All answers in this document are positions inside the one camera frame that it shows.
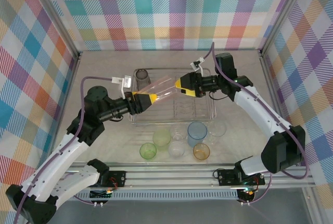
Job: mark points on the smoky grey plastic cup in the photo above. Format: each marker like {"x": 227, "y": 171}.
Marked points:
{"x": 141, "y": 78}

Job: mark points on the pink plastic cup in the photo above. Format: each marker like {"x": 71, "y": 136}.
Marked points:
{"x": 164, "y": 89}

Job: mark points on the tall yellow-green textured cup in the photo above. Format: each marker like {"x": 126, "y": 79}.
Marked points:
{"x": 161, "y": 138}

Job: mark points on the blue plastic cup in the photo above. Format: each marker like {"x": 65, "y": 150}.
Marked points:
{"x": 197, "y": 134}

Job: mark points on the wide clear plastic cup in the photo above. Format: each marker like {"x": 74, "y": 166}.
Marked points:
{"x": 217, "y": 130}

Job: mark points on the small green plastic cup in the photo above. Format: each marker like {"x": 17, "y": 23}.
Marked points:
{"x": 148, "y": 151}

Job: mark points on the orange plastic cup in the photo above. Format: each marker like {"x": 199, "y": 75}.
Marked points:
{"x": 201, "y": 151}

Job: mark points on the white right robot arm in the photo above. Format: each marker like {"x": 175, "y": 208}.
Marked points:
{"x": 260, "y": 109}

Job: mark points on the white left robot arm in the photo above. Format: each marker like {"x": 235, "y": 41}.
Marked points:
{"x": 52, "y": 166}

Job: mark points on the aluminium frame bar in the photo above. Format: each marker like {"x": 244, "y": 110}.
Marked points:
{"x": 268, "y": 78}
{"x": 70, "y": 83}

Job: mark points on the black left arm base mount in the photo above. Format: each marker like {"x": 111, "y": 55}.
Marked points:
{"x": 117, "y": 178}

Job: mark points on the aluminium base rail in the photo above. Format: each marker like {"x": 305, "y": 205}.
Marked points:
{"x": 169, "y": 177}

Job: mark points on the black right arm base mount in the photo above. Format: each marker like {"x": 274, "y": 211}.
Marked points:
{"x": 226, "y": 177}

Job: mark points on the aluminium frame post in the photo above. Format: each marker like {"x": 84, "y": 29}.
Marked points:
{"x": 283, "y": 16}
{"x": 312, "y": 205}
{"x": 57, "y": 18}

